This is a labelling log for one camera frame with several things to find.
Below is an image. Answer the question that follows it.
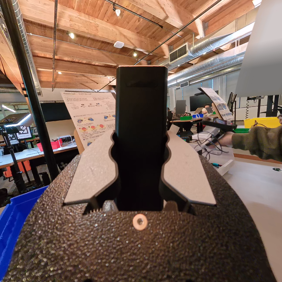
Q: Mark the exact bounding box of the yellow plastic bin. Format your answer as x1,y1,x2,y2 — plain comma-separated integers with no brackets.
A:
244,117,281,129

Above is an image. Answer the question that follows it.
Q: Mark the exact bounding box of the red plastic bin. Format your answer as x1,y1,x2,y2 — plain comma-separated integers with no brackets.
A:
36,139,63,152

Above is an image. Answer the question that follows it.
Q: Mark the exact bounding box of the silver ventilation duct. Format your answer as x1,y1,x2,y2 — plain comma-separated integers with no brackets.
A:
167,52,246,87
168,22,254,65
12,0,43,93

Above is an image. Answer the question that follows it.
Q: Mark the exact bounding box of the black metal pole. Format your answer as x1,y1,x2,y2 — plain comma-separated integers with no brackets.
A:
0,0,59,181

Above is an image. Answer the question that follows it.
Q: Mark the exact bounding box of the printed instruction sheet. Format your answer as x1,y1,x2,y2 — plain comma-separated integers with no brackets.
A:
60,90,116,147

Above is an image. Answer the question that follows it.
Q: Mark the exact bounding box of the black computer monitor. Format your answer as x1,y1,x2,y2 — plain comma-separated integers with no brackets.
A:
189,94,218,112

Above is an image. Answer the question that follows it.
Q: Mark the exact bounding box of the black white tag board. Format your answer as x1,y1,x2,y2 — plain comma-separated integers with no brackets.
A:
0,112,32,141

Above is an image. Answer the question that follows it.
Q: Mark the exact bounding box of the black tripod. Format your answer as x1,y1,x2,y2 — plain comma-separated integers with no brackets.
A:
0,127,27,192

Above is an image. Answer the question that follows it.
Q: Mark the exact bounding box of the white desk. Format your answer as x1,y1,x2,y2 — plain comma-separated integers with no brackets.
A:
189,141,282,282

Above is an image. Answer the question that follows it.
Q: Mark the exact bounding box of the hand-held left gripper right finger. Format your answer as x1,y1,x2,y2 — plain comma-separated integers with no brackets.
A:
160,133,217,207

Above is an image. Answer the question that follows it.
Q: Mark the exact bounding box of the black power bank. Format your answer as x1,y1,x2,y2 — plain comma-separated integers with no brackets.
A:
115,66,168,211

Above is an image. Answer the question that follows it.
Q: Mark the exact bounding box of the person's right hand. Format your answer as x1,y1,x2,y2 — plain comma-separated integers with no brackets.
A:
217,132,234,147

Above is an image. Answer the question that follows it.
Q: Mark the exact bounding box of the clear acrylic box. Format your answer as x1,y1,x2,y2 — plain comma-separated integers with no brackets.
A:
57,134,75,147

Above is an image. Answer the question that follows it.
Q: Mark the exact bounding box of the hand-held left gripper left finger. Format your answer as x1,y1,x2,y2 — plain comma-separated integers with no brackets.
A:
63,130,121,206

